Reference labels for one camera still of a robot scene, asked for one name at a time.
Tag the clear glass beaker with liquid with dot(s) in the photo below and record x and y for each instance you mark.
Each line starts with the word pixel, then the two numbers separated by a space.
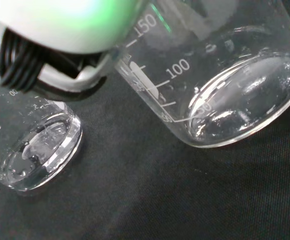
pixel 35 150

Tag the black bench cloth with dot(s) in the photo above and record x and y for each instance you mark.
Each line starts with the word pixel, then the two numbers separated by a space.
pixel 159 195

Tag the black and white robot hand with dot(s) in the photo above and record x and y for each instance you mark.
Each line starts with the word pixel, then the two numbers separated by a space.
pixel 60 25

